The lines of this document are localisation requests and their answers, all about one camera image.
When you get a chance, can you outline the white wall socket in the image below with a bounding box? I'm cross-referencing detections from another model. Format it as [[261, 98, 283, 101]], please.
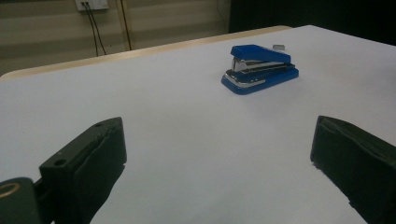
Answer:
[[75, 0, 109, 12]]

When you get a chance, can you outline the blue stapler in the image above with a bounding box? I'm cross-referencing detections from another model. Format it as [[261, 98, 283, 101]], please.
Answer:
[[220, 44, 300, 96]]

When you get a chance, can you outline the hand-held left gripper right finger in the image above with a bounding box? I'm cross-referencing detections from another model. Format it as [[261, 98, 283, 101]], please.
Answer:
[[309, 115, 396, 224]]

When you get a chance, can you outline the white table cover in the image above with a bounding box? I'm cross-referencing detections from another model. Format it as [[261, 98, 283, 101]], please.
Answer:
[[0, 24, 396, 224]]

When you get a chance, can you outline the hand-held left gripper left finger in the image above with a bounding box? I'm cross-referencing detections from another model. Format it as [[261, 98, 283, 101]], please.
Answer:
[[39, 117, 128, 224]]

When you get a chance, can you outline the black power cable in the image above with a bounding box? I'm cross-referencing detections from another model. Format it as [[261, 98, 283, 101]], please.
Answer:
[[81, 1, 100, 58], [85, 1, 108, 56]]

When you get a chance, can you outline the wooden table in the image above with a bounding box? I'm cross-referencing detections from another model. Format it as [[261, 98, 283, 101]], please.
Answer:
[[0, 25, 293, 82]]

